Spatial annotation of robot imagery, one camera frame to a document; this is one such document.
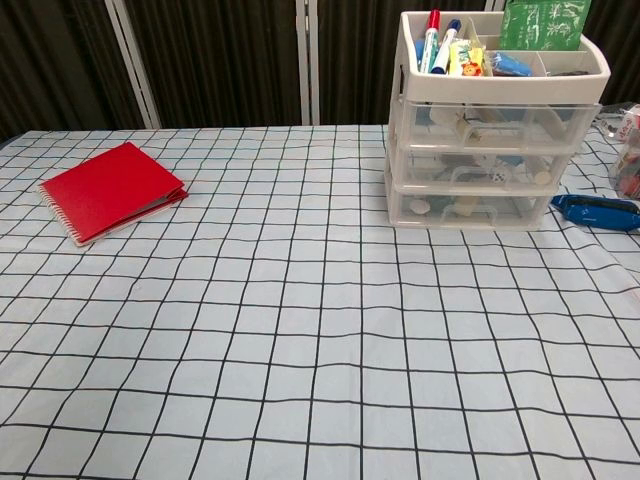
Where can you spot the blue-capped whiteboard marker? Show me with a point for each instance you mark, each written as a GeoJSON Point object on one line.
{"type": "Point", "coordinates": [445, 50]}

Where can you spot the black folding screen white frame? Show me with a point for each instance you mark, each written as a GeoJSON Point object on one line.
{"type": "Point", "coordinates": [225, 60]}

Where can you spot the clear bag of small items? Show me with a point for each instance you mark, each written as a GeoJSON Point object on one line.
{"type": "Point", "coordinates": [627, 175]}

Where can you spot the black binder clips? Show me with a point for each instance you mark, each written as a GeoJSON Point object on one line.
{"type": "Point", "coordinates": [570, 73]}

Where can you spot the red-capped whiteboard marker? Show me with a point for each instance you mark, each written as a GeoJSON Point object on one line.
{"type": "Point", "coordinates": [430, 40]}

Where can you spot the blue wrapped packet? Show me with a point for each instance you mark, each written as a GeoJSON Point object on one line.
{"type": "Point", "coordinates": [510, 65]}

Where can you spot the yellow snack packet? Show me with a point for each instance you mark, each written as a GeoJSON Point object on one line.
{"type": "Point", "coordinates": [465, 60]}

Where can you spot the small white round shell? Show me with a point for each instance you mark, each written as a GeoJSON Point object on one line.
{"type": "Point", "coordinates": [419, 206]}

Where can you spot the clear plastic drawer with toys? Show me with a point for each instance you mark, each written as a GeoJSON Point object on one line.
{"type": "Point", "coordinates": [565, 135]}

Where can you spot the small white dice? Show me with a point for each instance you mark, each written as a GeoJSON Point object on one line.
{"type": "Point", "coordinates": [498, 176]}

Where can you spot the blue flat eraser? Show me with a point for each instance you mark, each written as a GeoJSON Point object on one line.
{"type": "Point", "coordinates": [419, 52]}

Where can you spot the green tea packet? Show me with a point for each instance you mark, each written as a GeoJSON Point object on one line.
{"type": "Point", "coordinates": [545, 25]}

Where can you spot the white plastic drawer organizer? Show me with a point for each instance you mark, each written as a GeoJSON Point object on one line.
{"type": "Point", "coordinates": [500, 85]}

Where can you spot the white black-checkered tablecloth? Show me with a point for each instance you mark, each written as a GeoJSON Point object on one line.
{"type": "Point", "coordinates": [300, 325]}

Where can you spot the red spiral notebook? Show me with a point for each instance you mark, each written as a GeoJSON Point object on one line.
{"type": "Point", "coordinates": [110, 190]}

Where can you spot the cream cylinder cap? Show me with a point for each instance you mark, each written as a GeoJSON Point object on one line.
{"type": "Point", "coordinates": [542, 178]}

